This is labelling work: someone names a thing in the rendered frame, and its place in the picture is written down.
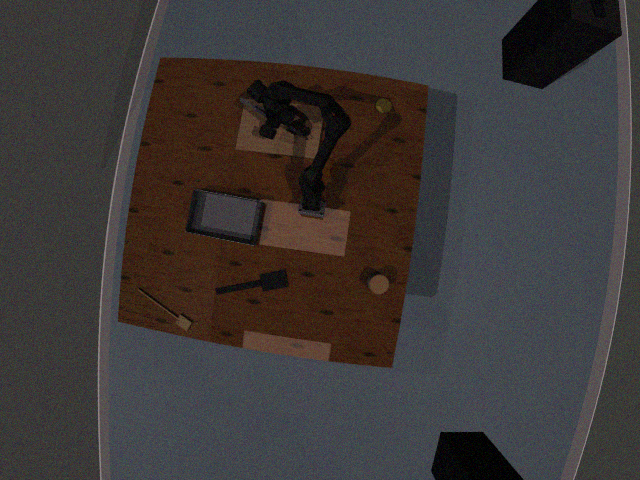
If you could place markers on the brown wooden board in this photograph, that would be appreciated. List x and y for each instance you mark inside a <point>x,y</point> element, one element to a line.
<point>307,117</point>

